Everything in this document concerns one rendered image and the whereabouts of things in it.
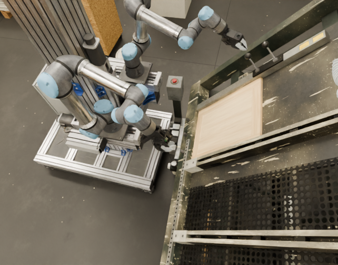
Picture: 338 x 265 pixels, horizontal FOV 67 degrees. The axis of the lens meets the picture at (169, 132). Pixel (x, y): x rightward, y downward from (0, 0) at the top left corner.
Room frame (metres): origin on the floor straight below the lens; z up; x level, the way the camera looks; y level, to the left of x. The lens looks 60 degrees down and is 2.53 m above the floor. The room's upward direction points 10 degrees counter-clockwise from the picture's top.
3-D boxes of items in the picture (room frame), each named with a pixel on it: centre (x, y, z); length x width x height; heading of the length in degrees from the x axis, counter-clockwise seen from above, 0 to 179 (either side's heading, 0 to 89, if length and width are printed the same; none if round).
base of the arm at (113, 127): (1.00, 0.38, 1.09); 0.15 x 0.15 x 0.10
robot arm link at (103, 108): (0.99, 0.38, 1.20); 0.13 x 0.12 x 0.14; 143
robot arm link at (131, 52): (1.45, 0.17, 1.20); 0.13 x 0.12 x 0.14; 141
